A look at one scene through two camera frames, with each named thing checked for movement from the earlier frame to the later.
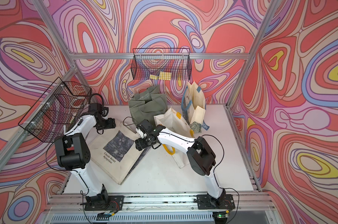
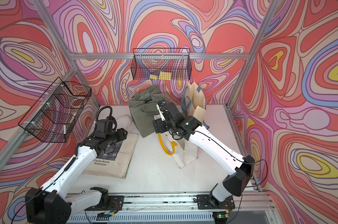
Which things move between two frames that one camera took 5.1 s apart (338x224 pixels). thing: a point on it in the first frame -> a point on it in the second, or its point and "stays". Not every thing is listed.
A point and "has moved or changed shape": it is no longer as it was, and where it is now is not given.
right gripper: x=140 y=144 -> x=159 y=126
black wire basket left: x=59 y=108 stays
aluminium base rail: x=254 y=207 stays
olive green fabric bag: x=146 y=105 stays
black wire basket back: x=164 y=64 stays
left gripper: x=111 y=123 -> x=122 y=135
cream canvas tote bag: x=114 y=153 has moved or changed shape
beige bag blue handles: x=193 y=107 stays
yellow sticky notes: x=164 y=75 stays
